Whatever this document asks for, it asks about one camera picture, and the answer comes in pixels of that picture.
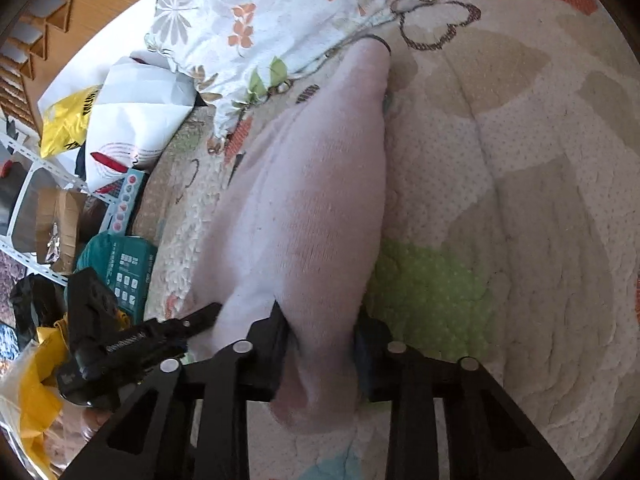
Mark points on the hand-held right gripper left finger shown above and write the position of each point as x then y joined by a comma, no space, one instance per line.
270,355

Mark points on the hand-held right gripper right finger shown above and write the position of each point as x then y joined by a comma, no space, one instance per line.
372,360

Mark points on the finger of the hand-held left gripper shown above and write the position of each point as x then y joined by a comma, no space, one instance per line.
190,322

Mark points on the pink knit sweater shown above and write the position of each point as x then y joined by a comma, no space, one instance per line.
310,210

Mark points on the black plastic bag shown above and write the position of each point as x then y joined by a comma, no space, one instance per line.
35,305

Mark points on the teal box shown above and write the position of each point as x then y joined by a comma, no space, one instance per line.
125,270

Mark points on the yellow crumpled bag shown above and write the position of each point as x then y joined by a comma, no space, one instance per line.
35,395

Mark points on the cardboard box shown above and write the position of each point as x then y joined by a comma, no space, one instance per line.
62,220

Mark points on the blue dotted box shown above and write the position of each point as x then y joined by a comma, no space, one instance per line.
127,200

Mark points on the white metal rack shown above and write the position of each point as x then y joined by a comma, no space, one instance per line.
50,167

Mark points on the yellow plastic bag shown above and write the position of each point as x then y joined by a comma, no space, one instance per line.
65,120

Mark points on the quilted patchwork bedspread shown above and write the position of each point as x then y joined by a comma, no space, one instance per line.
525,210

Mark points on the white plastic bag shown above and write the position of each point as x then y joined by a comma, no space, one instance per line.
140,110

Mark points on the floral white pillow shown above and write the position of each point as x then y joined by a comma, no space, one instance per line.
250,10

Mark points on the wooden zigzag frame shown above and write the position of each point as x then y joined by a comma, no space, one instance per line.
50,15

